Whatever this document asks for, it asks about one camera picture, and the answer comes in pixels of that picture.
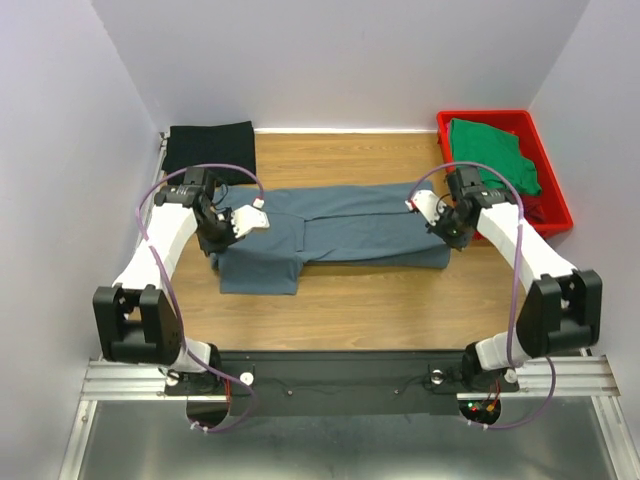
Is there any blue-grey t-shirt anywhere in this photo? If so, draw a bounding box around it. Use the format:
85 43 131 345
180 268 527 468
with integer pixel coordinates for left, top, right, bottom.
210 183 451 295

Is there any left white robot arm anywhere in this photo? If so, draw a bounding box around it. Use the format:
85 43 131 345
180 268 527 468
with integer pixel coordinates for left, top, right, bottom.
92 164 253 386

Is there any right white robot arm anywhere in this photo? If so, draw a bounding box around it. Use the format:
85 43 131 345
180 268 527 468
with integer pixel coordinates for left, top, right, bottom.
406 162 603 385

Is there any dark red t-shirt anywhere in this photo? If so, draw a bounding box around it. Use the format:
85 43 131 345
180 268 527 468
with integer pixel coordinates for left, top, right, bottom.
521 195 547 225

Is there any green t-shirt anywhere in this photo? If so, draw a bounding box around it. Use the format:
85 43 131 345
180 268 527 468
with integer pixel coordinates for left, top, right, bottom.
448 118 542 196

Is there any black folded t-shirt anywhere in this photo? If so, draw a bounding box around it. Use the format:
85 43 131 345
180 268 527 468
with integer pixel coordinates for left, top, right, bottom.
161 121 257 175

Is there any red plastic bin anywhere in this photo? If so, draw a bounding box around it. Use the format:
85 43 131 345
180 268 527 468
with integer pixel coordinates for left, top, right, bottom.
436 109 574 238

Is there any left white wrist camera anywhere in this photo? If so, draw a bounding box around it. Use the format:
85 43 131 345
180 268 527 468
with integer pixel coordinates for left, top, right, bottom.
231 198 270 239

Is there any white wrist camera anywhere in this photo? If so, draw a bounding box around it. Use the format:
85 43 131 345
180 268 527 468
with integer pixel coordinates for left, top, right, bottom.
231 198 270 239
405 189 448 226

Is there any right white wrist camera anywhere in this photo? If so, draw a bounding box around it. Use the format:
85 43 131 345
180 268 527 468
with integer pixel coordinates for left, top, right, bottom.
405 189 448 226

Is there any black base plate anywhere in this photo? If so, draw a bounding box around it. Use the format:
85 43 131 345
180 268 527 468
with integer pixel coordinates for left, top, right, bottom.
133 350 525 427

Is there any aluminium frame rail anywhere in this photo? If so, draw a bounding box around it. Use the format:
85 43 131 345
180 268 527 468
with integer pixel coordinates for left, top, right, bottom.
81 356 620 401

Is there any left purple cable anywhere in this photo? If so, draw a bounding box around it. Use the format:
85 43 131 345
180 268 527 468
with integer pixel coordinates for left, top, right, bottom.
136 163 266 434

